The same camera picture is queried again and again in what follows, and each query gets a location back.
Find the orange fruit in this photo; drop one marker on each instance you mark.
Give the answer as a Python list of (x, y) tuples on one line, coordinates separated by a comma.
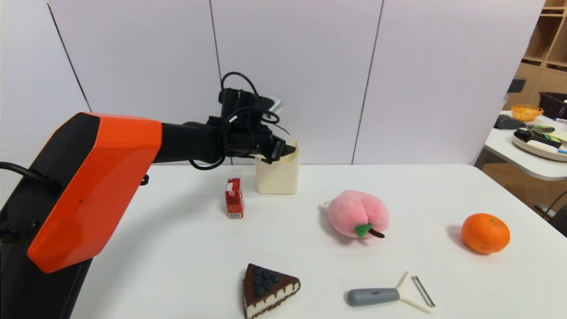
[(485, 233)]

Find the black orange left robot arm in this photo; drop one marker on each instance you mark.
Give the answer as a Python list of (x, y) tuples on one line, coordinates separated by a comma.
[(97, 177)]

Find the black green tool on tray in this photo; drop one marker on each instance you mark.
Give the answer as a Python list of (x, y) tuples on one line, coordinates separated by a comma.
[(537, 138)]

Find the white blue item on tray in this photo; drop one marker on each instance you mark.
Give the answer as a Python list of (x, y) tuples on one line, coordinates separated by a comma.
[(562, 150)]

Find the chocolate blueberry cake slice toy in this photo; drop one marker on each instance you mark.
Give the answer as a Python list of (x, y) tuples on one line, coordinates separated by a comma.
[(266, 290)]

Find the small black box device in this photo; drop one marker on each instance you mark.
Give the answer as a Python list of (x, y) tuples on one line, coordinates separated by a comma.
[(515, 84)]

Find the red juice carton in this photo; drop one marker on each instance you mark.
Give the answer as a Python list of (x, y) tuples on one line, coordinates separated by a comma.
[(234, 201)]

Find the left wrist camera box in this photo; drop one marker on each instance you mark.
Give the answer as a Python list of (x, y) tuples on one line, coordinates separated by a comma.
[(248, 101)]

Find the white side table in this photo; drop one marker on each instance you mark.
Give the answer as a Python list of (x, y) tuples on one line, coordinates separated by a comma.
[(522, 164)]

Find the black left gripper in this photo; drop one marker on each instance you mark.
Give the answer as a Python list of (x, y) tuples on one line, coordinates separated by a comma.
[(277, 150)]

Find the pink plush peach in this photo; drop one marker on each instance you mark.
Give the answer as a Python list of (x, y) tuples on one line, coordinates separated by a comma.
[(352, 210)]

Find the black plastic basket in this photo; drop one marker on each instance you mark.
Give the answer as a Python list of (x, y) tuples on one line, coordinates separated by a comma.
[(553, 105)]

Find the round beige tray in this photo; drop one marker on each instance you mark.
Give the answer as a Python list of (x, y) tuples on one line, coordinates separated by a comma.
[(531, 150)]

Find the cream white plastic box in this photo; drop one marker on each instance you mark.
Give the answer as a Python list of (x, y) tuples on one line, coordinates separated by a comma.
[(279, 179)]

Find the black chair base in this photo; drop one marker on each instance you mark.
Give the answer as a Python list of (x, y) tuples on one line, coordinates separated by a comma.
[(559, 219)]

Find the wooden shelf unit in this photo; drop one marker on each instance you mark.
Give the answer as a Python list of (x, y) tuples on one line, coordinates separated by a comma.
[(547, 48)]

